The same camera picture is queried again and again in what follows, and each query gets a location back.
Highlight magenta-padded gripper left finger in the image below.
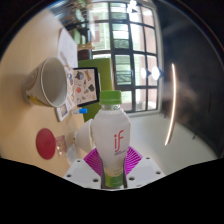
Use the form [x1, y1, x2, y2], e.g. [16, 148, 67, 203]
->
[63, 148, 105, 190]

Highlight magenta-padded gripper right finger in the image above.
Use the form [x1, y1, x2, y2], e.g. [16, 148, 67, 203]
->
[122, 145, 166, 190]

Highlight white green-capped drink bottle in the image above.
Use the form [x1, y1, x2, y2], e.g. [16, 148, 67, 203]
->
[90, 89, 133, 190]

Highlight small white receipt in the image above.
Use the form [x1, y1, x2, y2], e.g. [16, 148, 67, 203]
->
[65, 143, 80, 166]

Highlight flat round red coaster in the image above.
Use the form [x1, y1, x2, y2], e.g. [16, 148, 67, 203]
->
[35, 127, 57, 160]

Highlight blue-capped white tube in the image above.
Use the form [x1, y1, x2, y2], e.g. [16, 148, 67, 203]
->
[72, 107, 89, 116]

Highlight curved linear ceiling light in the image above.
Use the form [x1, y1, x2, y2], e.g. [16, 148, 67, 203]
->
[164, 63, 177, 147]

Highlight colourful sticker sheet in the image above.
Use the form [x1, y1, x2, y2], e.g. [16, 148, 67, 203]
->
[54, 64, 81, 123]

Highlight green upholstered bench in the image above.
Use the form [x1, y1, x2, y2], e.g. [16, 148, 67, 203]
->
[78, 57, 116, 123]

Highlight white paper sheet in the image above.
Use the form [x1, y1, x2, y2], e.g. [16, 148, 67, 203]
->
[57, 27, 80, 71]

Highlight group of wooden chairs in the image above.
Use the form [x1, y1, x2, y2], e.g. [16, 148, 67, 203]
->
[64, 6, 93, 46]

